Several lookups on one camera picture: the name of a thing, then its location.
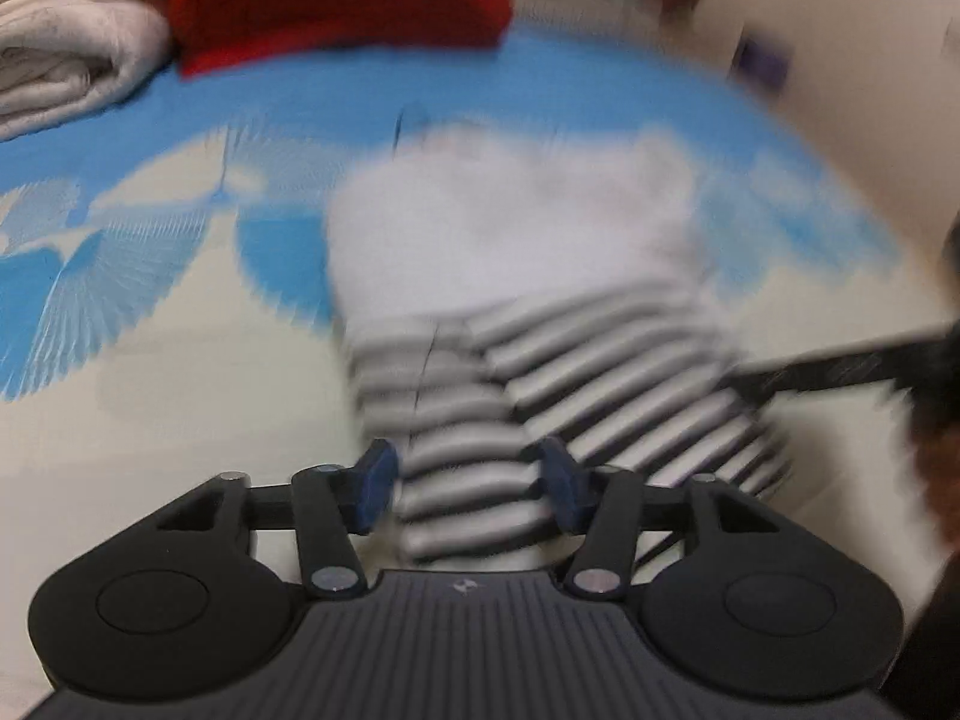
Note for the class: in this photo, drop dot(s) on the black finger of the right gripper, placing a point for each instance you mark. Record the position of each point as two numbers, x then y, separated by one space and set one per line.
923 361

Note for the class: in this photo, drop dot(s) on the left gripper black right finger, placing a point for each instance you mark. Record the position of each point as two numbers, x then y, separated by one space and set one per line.
605 508

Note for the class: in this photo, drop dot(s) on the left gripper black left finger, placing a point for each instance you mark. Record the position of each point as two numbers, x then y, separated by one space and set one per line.
330 503

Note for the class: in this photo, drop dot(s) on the black white striped garment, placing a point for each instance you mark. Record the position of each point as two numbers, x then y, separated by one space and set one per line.
492 291

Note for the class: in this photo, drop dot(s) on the person's right hand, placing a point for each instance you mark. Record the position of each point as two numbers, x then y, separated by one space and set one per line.
935 445

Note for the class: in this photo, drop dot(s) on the blue white patterned bedsheet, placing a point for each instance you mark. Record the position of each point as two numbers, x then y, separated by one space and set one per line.
163 298

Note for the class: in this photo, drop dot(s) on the purple box on floor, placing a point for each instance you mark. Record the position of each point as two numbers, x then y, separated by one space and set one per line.
762 62

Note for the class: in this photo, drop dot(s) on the grey folded blanket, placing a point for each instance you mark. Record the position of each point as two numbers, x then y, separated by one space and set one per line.
62 59

